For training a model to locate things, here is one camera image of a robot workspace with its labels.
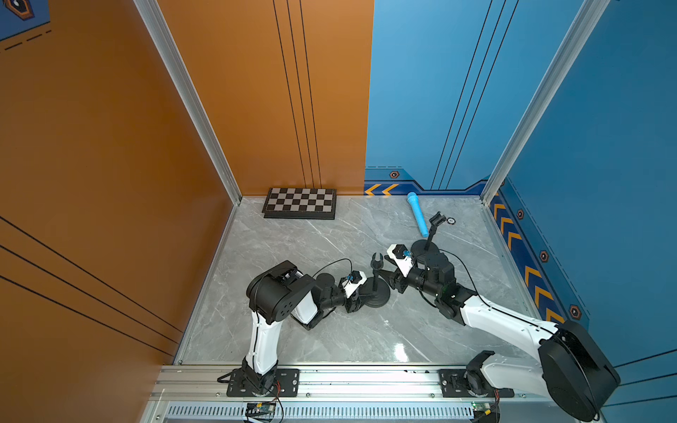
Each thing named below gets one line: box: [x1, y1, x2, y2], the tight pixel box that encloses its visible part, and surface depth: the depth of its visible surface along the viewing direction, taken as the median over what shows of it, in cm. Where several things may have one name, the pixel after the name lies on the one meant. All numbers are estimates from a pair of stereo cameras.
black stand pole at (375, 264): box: [370, 252, 384, 292], surface depth 78 cm
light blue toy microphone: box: [406, 191, 430, 238], surface depth 117 cm
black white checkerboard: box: [261, 187, 338, 220], surface depth 115 cm
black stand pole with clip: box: [424, 211, 447, 251], surface depth 89 cm
